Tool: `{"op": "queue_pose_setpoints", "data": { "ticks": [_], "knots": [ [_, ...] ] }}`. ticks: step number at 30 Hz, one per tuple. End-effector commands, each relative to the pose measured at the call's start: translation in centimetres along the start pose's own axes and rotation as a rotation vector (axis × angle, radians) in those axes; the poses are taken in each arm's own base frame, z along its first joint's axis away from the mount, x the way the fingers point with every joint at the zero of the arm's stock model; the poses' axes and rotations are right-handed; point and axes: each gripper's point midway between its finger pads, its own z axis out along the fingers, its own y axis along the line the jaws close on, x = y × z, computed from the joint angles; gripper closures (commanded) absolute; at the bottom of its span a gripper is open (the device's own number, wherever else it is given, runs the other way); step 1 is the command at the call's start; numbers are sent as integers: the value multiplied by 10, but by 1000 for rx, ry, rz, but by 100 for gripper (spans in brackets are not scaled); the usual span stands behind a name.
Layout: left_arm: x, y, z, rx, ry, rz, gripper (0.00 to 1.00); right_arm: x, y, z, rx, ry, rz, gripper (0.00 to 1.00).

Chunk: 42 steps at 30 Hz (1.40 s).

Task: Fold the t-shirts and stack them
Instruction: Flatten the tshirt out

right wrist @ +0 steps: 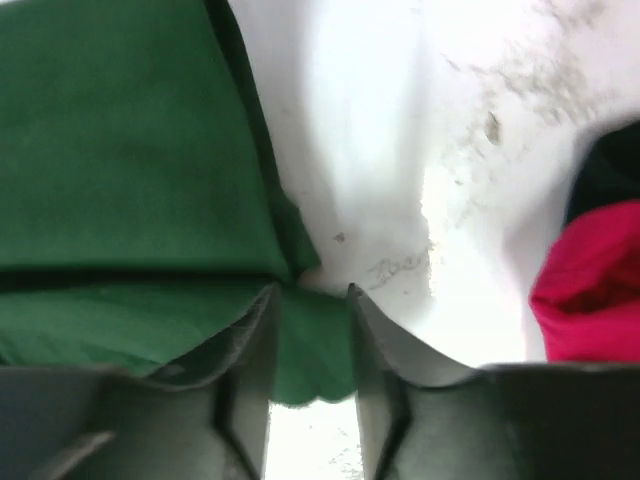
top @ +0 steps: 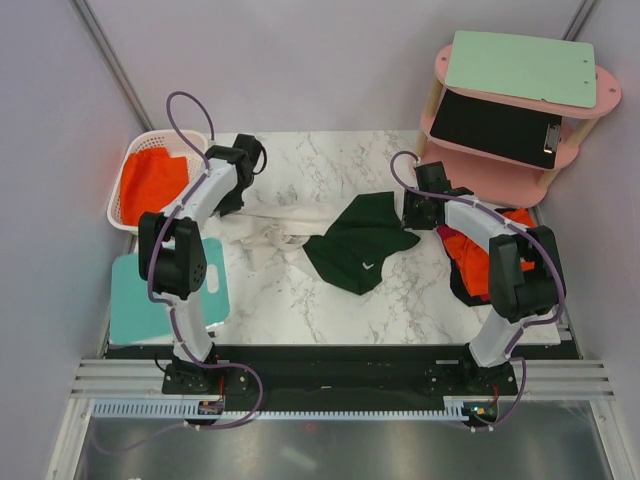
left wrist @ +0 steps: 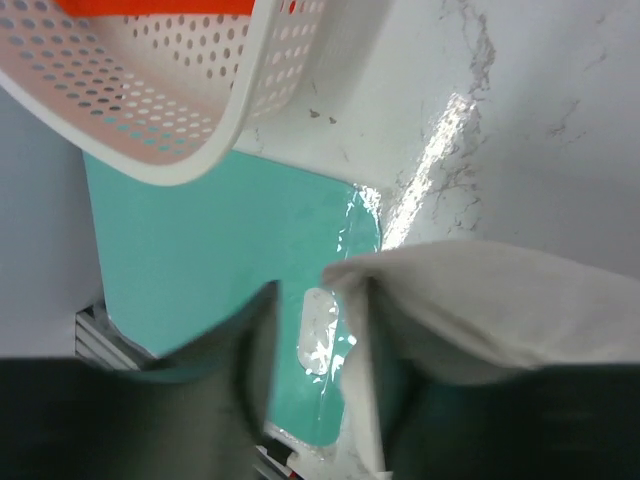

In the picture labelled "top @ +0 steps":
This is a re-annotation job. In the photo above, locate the dark green t shirt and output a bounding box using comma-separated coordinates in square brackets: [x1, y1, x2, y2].
[303, 191, 420, 295]

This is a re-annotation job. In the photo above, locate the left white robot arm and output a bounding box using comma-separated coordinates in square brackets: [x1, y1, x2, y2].
[138, 134, 267, 393]

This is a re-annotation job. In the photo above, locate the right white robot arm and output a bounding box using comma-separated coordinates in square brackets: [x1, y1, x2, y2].
[403, 162, 566, 394]

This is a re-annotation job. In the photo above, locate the magenta t shirt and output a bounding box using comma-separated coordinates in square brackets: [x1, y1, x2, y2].
[437, 225, 464, 259]

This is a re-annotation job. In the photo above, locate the pink two-tier shelf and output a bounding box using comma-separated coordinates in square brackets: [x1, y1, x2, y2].
[416, 46, 622, 207]

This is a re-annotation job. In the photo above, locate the orange t shirt pile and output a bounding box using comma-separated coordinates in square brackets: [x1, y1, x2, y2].
[443, 207, 539, 297]

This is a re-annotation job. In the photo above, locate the black t shirt right pile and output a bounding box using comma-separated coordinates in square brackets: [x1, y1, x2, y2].
[449, 259, 490, 307]

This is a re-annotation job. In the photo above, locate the orange t shirt in basket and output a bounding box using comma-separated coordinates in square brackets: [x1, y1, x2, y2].
[120, 147, 189, 226]

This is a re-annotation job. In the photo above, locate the black clipboard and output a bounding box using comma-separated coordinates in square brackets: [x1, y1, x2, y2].
[430, 90, 562, 169]

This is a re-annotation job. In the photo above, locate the mint green board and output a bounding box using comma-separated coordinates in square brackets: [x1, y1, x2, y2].
[445, 30, 597, 108]

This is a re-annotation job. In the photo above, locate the teal cutting board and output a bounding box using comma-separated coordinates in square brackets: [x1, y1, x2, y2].
[109, 239, 230, 347]

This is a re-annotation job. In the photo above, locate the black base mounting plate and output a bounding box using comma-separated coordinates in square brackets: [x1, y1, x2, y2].
[106, 342, 579, 413]

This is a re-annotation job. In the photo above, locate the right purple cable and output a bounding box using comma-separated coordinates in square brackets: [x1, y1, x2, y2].
[389, 151, 567, 432]

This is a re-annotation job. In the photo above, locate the purple cable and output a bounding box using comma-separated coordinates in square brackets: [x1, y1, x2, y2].
[89, 91, 265, 455]
[389, 151, 567, 432]

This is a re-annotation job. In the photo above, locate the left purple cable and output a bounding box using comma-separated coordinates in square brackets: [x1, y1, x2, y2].
[89, 91, 265, 455]

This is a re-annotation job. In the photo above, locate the aluminium frame rail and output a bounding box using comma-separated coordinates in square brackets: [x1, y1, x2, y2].
[71, 360, 614, 400]

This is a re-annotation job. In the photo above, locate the white slotted cable duct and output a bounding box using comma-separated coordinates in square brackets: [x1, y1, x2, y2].
[91, 398, 469, 421]

